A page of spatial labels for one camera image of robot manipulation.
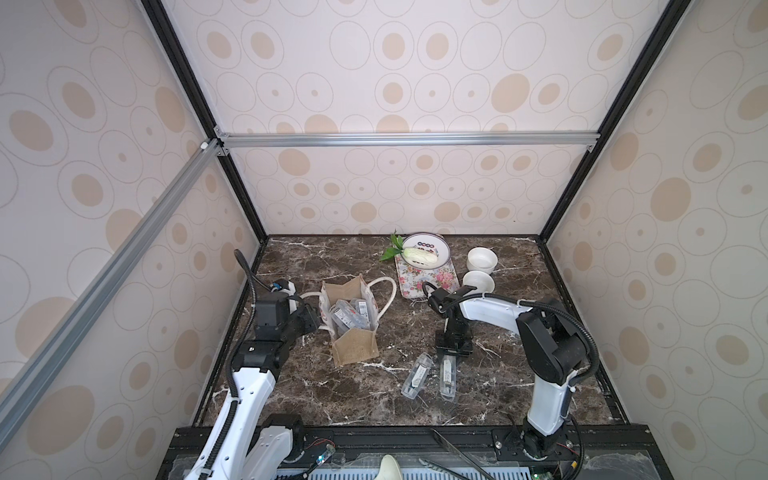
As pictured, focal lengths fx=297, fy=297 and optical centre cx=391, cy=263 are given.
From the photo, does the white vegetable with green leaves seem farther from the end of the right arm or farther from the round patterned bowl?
the end of the right arm

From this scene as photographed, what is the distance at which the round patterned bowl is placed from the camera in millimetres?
1112

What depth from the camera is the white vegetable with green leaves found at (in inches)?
43.6

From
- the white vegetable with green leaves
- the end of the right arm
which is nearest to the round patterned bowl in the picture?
the white vegetable with green leaves

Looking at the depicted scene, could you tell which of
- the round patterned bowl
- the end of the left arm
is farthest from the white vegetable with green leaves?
the end of the left arm
